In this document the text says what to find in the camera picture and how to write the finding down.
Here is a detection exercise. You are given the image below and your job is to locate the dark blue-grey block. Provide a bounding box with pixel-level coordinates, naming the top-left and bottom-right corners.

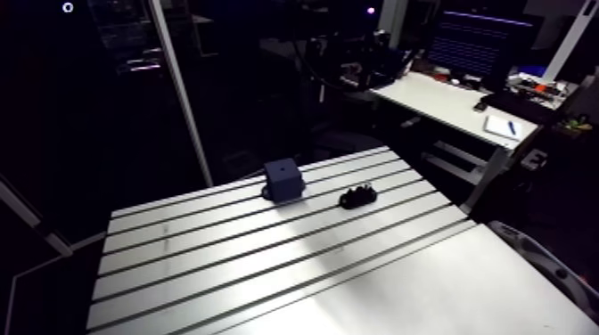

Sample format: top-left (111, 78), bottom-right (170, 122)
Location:
top-left (260, 158), bottom-right (307, 204)

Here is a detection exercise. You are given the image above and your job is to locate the black oval holder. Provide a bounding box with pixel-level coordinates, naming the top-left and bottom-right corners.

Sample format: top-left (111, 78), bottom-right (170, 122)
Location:
top-left (338, 184), bottom-right (378, 210)

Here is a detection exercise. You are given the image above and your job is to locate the white desk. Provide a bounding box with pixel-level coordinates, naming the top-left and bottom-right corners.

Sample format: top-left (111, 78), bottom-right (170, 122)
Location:
top-left (369, 70), bottom-right (540, 215)

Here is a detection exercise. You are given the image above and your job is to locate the white notepad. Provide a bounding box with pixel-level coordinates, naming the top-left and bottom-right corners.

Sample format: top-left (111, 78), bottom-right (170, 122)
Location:
top-left (483, 114), bottom-right (525, 142)

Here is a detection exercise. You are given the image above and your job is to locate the computer screen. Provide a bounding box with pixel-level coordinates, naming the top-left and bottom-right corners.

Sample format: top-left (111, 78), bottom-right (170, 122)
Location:
top-left (425, 10), bottom-right (536, 92)

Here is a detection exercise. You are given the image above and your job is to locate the black keyboard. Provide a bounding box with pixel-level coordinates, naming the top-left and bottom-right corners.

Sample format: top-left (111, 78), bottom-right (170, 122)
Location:
top-left (481, 91), bottom-right (562, 126)

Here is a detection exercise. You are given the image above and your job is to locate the pale holed curved strip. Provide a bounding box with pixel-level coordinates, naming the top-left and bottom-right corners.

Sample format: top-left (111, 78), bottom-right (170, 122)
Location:
top-left (487, 220), bottom-right (599, 325)

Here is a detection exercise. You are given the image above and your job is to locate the pale slanted post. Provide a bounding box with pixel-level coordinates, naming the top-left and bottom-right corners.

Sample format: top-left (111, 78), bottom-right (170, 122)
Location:
top-left (148, 0), bottom-right (215, 189)

